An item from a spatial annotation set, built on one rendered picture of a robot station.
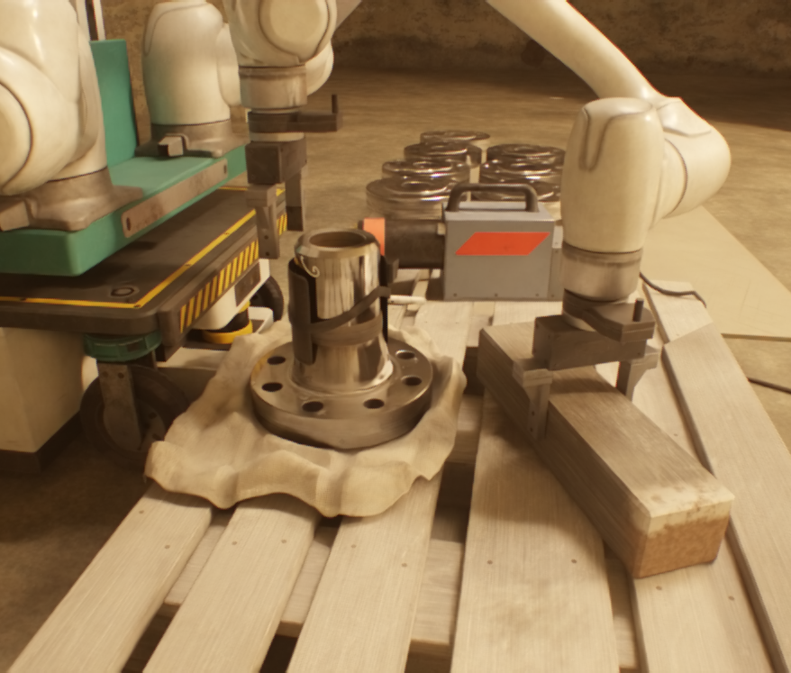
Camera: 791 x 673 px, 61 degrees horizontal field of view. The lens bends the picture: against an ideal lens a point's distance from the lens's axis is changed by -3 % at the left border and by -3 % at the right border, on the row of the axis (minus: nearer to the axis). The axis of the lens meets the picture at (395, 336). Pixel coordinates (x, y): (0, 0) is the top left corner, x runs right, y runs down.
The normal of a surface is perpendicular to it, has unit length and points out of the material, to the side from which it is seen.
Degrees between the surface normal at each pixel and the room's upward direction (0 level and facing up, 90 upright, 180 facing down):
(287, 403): 0
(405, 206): 90
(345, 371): 78
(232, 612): 0
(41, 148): 111
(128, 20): 90
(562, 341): 90
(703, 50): 90
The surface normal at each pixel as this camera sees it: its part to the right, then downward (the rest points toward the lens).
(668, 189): 0.74, 0.28
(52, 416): 0.99, 0.06
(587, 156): -0.74, 0.14
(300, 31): 0.31, 0.49
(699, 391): 0.00, -0.90
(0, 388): -0.15, 0.43
